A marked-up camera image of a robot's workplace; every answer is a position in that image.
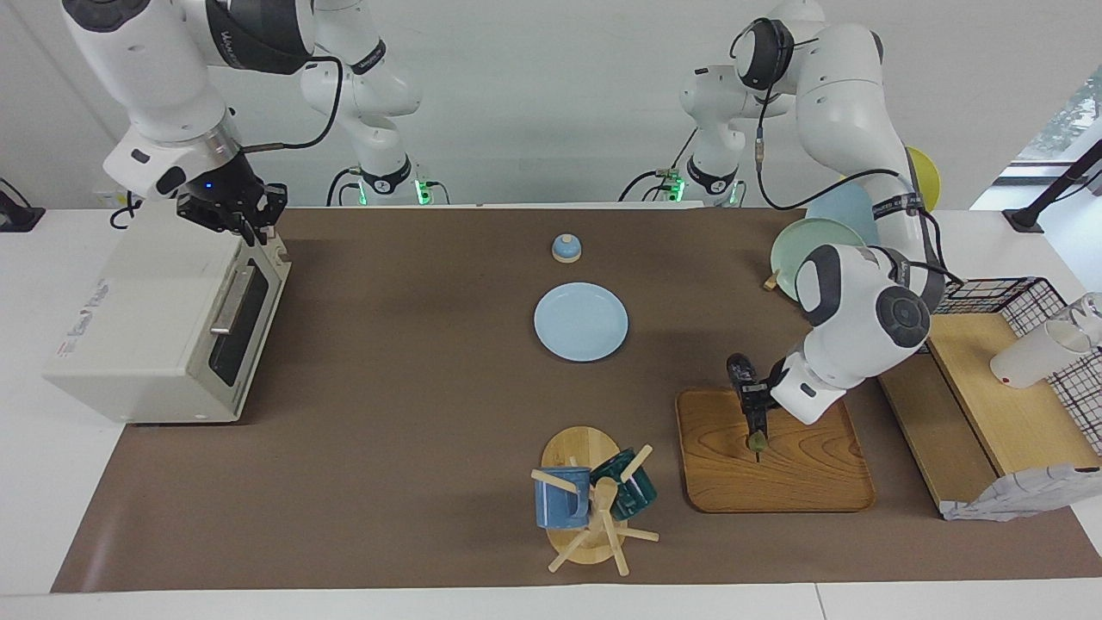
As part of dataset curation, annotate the dark purple eggplant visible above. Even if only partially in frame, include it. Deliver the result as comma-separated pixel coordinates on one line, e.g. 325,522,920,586
746,405,771,464

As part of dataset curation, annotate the beige toaster oven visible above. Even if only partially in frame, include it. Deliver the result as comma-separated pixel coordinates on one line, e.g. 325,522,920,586
43,200,292,425

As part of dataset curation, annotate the small light blue plate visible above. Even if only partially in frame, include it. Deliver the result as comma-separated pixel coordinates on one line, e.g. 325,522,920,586
534,282,629,363

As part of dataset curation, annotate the wooden serving tray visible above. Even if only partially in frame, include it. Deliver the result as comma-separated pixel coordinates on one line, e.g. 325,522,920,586
674,387,877,514

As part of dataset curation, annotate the pale green plate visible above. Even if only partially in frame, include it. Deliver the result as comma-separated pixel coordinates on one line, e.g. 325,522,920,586
771,217,866,302

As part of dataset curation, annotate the dark green mug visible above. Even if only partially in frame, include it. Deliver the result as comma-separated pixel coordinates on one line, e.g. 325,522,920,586
591,449,658,522

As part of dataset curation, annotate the wooden mug tree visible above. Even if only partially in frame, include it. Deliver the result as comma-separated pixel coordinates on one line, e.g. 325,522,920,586
530,426,660,576

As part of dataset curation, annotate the large light blue plate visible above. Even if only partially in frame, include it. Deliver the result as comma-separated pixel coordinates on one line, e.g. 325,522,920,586
805,181,881,246

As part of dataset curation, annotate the black desk device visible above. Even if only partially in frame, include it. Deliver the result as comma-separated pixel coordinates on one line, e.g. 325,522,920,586
0,178,46,233

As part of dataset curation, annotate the blue mug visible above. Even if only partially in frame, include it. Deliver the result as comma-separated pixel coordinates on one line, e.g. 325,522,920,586
534,466,592,530

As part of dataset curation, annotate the brown table mat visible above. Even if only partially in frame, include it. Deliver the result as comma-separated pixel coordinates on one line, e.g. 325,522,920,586
50,207,1102,593

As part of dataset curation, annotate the wooden two-tier shelf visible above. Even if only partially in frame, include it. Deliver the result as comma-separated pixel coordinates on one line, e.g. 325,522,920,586
868,312,1102,518

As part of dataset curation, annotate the white checked cloth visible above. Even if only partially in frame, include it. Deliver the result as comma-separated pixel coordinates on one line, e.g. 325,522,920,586
941,353,1102,523

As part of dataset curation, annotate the white cup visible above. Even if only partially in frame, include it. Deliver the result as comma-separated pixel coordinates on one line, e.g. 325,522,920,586
990,320,1087,390

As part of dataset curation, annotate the yellow plate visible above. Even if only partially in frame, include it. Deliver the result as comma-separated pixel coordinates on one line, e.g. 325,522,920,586
904,146,942,212

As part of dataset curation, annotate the clear glass cup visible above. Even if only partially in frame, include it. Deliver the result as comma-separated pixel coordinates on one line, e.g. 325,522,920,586
1068,293,1102,350

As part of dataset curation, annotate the black clamp stand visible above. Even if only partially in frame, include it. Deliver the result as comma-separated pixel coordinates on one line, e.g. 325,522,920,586
1003,138,1102,233

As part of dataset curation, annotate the window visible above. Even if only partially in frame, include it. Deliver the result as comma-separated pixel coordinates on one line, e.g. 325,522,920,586
1016,65,1102,164

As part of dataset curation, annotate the black right base cable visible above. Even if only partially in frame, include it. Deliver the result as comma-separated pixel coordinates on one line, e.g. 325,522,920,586
325,168,361,208

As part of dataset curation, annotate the black base cable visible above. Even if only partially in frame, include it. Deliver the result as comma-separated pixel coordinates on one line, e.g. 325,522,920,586
325,168,361,208
620,129,700,203

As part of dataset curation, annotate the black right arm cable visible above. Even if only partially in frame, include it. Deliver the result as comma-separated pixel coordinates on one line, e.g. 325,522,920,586
241,56,345,154

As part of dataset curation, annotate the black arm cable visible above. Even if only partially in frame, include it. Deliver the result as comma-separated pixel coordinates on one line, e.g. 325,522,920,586
754,86,965,285
241,56,345,154

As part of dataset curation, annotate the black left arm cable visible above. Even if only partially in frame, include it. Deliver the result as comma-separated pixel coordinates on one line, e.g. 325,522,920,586
754,86,965,285

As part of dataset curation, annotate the black left base cable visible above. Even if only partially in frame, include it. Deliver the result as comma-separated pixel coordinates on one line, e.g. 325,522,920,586
620,129,700,203

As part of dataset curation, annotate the black wire basket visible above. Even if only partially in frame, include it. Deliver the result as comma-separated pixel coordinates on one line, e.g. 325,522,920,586
934,277,1102,457

